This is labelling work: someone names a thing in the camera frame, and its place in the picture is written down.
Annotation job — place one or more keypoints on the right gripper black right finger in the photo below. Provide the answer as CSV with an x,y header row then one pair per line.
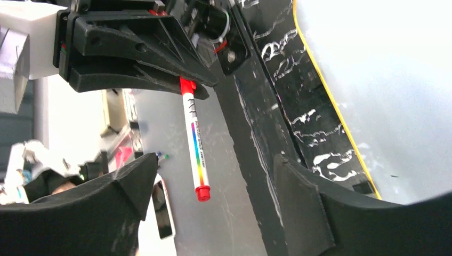
x,y
323,218

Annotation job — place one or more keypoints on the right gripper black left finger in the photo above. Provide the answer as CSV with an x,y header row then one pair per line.
x,y
99,217

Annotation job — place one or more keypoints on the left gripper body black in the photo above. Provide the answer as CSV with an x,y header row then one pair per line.
x,y
27,48

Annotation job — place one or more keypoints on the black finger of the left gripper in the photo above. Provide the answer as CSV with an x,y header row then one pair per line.
x,y
158,41
94,76

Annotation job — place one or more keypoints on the white marker pen red ends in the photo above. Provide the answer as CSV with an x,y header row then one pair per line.
x,y
197,158

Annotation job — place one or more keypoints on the smartphone white edge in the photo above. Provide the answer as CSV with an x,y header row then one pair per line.
x,y
157,233

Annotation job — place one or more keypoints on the whiteboard with yellow frame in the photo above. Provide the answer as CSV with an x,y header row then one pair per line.
x,y
387,65

